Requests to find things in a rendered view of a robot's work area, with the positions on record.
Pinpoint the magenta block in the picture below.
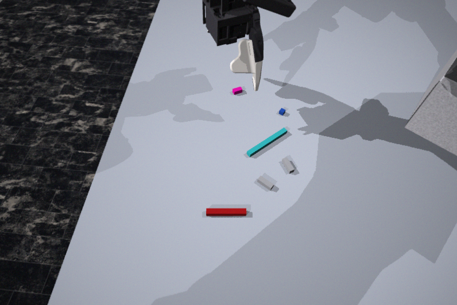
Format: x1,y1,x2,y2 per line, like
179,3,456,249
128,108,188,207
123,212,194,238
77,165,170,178
233,87,242,95

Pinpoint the grey rod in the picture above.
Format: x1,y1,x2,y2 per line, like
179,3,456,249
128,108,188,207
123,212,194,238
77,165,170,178
257,176,274,190
282,157,295,173

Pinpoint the red rod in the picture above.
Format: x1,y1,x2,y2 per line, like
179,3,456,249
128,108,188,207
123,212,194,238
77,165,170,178
206,209,246,216

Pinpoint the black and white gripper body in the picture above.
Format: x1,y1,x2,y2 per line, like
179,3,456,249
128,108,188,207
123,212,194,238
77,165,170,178
202,0,260,46

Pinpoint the turquoise rod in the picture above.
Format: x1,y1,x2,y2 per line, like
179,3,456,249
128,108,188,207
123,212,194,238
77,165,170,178
247,128,287,157

